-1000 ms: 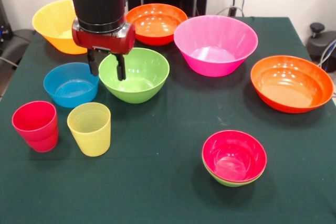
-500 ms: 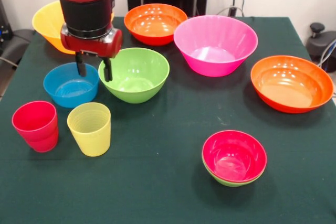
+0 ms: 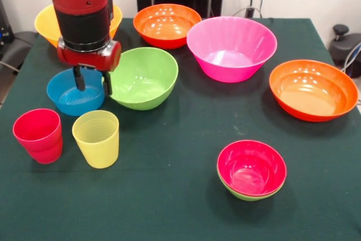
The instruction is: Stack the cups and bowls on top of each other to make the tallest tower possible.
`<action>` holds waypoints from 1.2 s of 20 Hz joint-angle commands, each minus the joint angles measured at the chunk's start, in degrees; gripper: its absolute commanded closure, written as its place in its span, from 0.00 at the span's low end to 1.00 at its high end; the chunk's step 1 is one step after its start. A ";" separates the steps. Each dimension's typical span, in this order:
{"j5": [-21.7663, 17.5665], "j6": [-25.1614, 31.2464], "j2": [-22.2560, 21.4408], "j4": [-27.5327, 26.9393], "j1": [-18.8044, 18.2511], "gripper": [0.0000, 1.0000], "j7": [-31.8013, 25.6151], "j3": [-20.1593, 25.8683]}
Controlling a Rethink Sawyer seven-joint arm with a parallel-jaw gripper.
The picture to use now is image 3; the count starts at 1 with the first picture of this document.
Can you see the black equipment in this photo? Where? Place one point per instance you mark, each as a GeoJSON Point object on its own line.
{"type": "Point", "coordinates": [5, 26]}

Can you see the black plug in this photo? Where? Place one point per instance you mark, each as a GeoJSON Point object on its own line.
{"type": "Point", "coordinates": [250, 12]}

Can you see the black knob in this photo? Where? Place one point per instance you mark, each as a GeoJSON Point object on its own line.
{"type": "Point", "coordinates": [340, 30]}

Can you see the small green bowl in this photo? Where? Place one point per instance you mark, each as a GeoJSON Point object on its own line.
{"type": "Point", "coordinates": [248, 197]}

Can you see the yellow cup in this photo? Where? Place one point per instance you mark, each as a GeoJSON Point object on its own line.
{"type": "Point", "coordinates": [97, 145]}

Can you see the small red bowl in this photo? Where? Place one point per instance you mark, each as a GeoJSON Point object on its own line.
{"type": "Point", "coordinates": [251, 167]}

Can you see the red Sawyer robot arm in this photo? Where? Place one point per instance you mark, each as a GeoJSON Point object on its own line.
{"type": "Point", "coordinates": [81, 6]}

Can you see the large green bowl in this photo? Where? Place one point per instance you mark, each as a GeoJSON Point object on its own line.
{"type": "Point", "coordinates": [144, 83]}

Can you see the dark green tablecloth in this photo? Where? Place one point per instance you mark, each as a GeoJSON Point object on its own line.
{"type": "Point", "coordinates": [169, 210]}

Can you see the black round base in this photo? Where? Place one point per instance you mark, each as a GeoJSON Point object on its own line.
{"type": "Point", "coordinates": [342, 50]}

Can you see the orange shallow bowl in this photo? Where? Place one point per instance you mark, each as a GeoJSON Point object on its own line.
{"type": "Point", "coordinates": [310, 97]}
{"type": "Point", "coordinates": [166, 28]}

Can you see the blue bowl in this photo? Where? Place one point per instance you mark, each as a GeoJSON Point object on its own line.
{"type": "Point", "coordinates": [76, 102]}

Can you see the red cup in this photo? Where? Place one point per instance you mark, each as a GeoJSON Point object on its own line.
{"type": "Point", "coordinates": [36, 128]}
{"type": "Point", "coordinates": [46, 156]}

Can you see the large yellow-orange bowl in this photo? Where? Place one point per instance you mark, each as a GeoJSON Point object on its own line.
{"type": "Point", "coordinates": [46, 26]}

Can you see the dark grey seat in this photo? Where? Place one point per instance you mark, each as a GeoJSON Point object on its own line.
{"type": "Point", "coordinates": [17, 49]}

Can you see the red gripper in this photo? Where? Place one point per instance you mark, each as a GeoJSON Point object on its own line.
{"type": "Point", "coordinates": [87, 59]}

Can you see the large pink bowl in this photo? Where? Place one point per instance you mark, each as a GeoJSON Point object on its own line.
{"type": "Point", "coordinates": [231, 66]}

